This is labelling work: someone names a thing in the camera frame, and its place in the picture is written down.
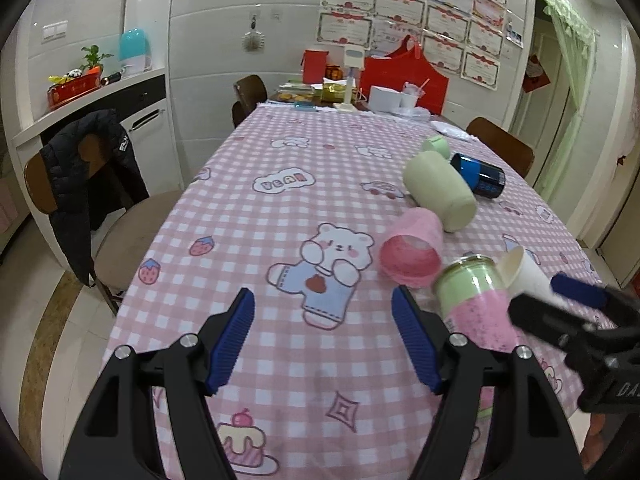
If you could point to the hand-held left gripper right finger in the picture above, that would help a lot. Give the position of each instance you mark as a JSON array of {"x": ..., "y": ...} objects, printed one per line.
[{"x": 417, "y": 340}]

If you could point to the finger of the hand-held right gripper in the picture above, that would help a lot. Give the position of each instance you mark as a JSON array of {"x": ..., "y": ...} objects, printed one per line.
[
  {"x": 575, "y": 287},
  {"x": 542, "y": 322}
]

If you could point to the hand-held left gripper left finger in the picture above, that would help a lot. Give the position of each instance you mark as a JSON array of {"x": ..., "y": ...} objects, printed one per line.
[{"x": 232, "y": 340}]

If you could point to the white paper cup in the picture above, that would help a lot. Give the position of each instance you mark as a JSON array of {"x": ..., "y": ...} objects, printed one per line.
[{"x": 525, "y": 272}]

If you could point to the green and pink cup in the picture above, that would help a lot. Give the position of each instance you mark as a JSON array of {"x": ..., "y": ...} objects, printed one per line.
[{"x": 475, "y": 305}]

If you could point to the pink plastic cup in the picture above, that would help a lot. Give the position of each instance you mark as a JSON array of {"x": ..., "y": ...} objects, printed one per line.
[{"x": 417, "y": 240}]

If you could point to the blue and black cup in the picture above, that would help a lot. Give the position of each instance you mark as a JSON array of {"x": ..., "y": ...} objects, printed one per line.
[{"x": 477, "y": 172}]

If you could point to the large pale green cup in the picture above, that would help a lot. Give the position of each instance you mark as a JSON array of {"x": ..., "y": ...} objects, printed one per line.
[{"x": 440, "y": 187}]

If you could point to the small green cup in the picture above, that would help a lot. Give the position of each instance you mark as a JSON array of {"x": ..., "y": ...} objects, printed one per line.
[{"x": 436, "y": 145}]

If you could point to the white cup with straw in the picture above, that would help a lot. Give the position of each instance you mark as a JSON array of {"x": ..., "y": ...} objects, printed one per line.
[{"x": 410, "y": 100}]

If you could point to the brown chair with beige seat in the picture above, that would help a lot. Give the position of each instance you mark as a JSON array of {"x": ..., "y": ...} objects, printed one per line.
[{"x": 135, "y": 240}]

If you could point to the dark brown wooden chair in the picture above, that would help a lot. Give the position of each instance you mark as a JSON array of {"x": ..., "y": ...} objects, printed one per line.
[
  {"x": 250, "y": 92},
  {"x": 505, "y": 145}
]

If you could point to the pink checked bear tablecloth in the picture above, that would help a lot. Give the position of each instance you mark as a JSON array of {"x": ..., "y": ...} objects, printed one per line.
[{"x": 300, "y": 195}]

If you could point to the white plastic bag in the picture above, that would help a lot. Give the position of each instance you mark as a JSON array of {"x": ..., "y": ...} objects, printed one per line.
[{"x": 452, "y": 129}]

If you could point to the pale green curtain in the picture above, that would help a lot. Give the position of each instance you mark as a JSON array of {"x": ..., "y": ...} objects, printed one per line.
[{"x": 570, "y": 85}]

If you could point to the red door decoration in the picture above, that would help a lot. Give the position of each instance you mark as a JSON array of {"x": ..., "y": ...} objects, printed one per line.
[{"x": 536, "y": 72}]

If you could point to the white kitchen cabinet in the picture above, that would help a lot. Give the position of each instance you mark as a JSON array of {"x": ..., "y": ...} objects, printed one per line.
[{"x": 155, "y": 130}]

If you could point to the black puffer jacket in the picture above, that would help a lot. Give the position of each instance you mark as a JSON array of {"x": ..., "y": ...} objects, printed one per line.
[{"x": 70, "y": 170}]

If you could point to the white cardboard box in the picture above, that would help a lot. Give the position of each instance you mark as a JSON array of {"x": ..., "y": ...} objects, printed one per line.
[{"x": 385, "y": 99}]

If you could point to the gold foil packet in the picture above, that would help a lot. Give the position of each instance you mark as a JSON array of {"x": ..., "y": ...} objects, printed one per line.
[{"x": 327, "y": 92}]

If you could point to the red shopping bag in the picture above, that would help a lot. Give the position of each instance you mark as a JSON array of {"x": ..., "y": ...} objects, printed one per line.
[{"x": 395, "y": 72}]

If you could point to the red gift box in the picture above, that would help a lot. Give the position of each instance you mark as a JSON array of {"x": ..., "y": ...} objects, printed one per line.
[{"x": 315, "y": 66}]

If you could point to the black flashlight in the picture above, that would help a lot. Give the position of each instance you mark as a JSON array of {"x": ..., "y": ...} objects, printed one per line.
[{"x": 112, "y": 79}]

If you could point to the red tray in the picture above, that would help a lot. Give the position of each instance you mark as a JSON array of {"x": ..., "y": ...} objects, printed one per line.
[{"x": 70, "y": 92}]

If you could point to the hanging white brush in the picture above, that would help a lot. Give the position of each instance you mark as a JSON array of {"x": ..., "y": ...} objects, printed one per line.
[{"x": 251, "y": 40}]

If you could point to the blue and white humidifier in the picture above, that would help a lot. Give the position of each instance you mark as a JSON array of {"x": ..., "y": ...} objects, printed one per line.
[{"x": 135, "y": 50}]

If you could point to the small potted plant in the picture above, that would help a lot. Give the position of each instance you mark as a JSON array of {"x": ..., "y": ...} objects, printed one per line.
[{"x": 92, "y": 57}]

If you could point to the wall of framed certificates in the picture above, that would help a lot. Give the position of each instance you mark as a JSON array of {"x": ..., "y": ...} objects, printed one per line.
[{"x": 400, "y": 5}]

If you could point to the white light switch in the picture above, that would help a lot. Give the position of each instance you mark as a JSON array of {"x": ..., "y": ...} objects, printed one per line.
[{"x": 55, "y": 30}]

